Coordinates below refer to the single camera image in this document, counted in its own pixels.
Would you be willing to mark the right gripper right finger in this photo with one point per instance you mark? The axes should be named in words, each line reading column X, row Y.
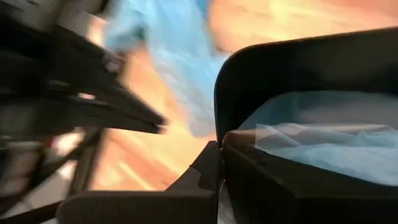
column 255, row 193

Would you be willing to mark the black trash bin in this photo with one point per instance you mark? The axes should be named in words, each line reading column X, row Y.
column 311, row 62

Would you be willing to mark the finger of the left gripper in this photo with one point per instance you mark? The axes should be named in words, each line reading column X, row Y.
column 118, row 121
column 130, row 102

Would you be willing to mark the blue spare trash bag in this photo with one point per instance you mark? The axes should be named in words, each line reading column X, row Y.
column 180, row 56

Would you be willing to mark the blue bin liner bag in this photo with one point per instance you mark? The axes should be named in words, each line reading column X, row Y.
column 342, row 146

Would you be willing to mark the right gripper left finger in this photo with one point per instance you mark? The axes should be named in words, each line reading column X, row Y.
column 205, row 174

